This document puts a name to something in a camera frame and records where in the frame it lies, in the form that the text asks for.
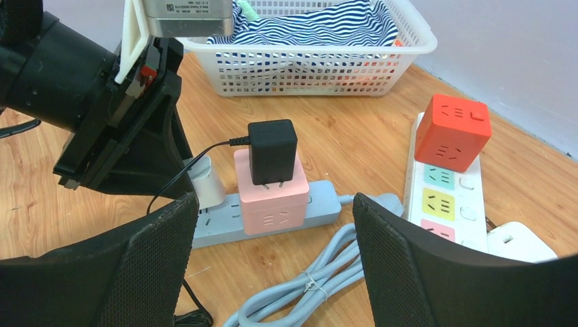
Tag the white plastic basket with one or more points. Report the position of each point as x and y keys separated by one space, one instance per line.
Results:
x=259 y=70

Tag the striped cloth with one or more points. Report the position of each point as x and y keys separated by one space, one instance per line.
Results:
x=351 y=23

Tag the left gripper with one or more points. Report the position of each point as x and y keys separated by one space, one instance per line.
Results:
x=131 y=141

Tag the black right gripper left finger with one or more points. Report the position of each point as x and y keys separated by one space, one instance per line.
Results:
x=128 y=276

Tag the small white charger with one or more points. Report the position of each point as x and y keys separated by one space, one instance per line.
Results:
x=207 y=183

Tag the light blue power strip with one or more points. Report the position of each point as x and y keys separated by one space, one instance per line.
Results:
x=223 y=224

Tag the small black power adapter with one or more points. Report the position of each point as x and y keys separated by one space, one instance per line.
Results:
x=270 y=155

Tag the red cube socket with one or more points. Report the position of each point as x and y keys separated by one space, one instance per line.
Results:
x=452 y=132

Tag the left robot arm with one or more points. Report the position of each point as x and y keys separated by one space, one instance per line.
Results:
x=48 y=70

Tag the pink cube socket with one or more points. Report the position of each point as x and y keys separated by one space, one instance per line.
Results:
x=272 y=207

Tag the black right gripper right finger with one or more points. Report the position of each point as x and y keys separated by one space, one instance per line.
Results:
x=416 y=278

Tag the white colourful power strip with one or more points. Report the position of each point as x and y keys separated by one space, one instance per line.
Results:
x=447 y=203

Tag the white square adapter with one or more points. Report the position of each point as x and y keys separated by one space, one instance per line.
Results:
x=515 y=241

